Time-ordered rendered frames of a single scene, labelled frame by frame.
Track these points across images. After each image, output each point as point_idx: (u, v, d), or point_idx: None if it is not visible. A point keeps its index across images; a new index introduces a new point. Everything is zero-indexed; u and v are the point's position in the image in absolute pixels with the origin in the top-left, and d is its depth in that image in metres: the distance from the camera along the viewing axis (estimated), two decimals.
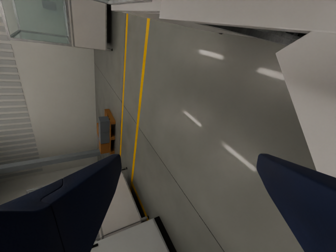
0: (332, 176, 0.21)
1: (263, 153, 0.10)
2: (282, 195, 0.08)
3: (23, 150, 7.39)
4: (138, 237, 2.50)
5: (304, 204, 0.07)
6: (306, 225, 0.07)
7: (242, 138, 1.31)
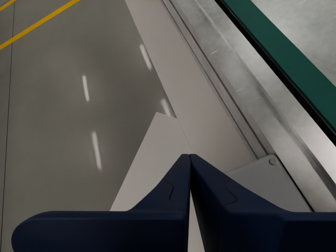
0: (119, 208, 0.29)
1: (192, 154, 0.10)
2: (195, 195, 0.08)
3: None
4: None
5: (202, 203, 0.07)
6: (204, 225, 0.07)
7: (107, 139, 1.38)
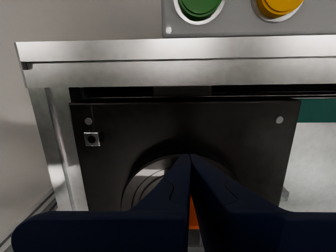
0: None
1: (192, 154, 0.10)
2: (195, 195, 0.08)
3: None
4: None
5: (202, 203, 0.07)
6: (204, 225, 0.07)
7: None
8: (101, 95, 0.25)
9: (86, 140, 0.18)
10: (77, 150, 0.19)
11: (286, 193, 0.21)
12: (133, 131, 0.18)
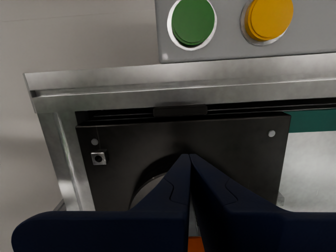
0: None
1: (192, 154, 0.10)
2: (195, 195, 0.08)
3: None
4: None
5: (202, 203, 0.07)
6: (204, 225, 0.07)
7: None
8: (104, 111, 0.26)
9: (93, 160, 0.20)
10: (85, 168, 0.21)
11: (282, 198, 0.22)
12: (136, 149, 0.20)
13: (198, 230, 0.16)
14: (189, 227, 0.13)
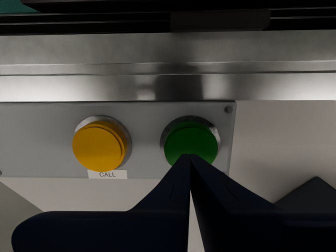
0: None
1: (192, 154, 0.10)
2: (195, 195, 0.08)
3: None
4: None
5: (202, 203, 0.07)
6: (204, 225, 0.07)
7: None
8: (320, 25, 0.16)
9: None
10: None
11: None
12: None
13: None
14: None
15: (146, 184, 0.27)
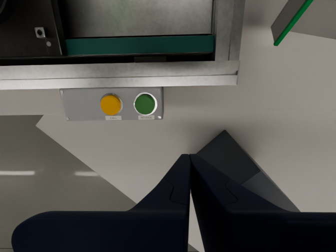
0: (90, 163, 0.51)
1: (192, 154, 0.10)
2: (195, 195, 0.08)
3: None
4: None
5: (202, 203, 0.07)
6: (204, 225, 0.07)
7: (75, 161, 1.50)
8: (204, 54, 0.38)
9: (45, 30, 0.30)
10: (55, 21, 0.30)
11: None
12: (21, 37, 0.31)
13: None
14: None
15: (133, 136, 0.48)
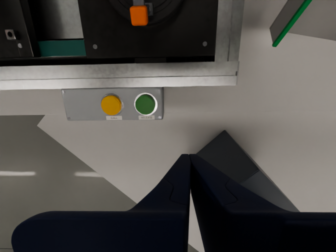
0: (91, 162, 0.52)
1: (192, 154, 0.10)
2: (195, 195, 0.08)
3: None
4: None
5: (202, 203, 0.07)
6: (204, 225, 0.07)
7: (76, 161, 1.51)
8: None
9: (15, 32, 0.30)
10: (25, 24, 0.30)
11: None
12: None
13: None
14: None
15: (133, 137, 0.49)
